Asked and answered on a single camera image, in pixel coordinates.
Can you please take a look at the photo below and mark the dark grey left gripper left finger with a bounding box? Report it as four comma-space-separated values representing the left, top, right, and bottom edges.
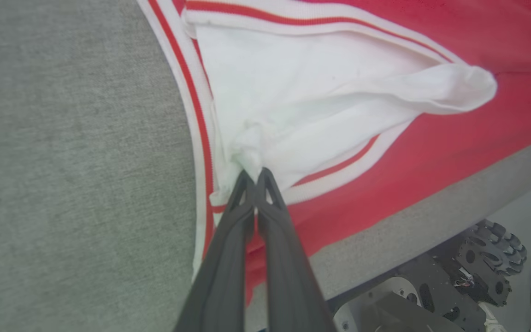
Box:
173, 170, 255, 332

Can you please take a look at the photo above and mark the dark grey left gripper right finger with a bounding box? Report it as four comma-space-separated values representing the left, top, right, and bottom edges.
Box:
256, 167, 338, 332

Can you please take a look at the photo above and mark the red and white basketball jersey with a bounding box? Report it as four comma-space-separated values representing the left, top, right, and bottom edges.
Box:
136, 0, 531, 305

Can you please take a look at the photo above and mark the grey robot wheeled base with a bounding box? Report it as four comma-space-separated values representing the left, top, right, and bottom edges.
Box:
328, 240, 487, 332

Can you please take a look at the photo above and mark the black mecanum wheel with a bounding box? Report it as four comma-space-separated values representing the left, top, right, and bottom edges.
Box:
458, 219, 528, 307

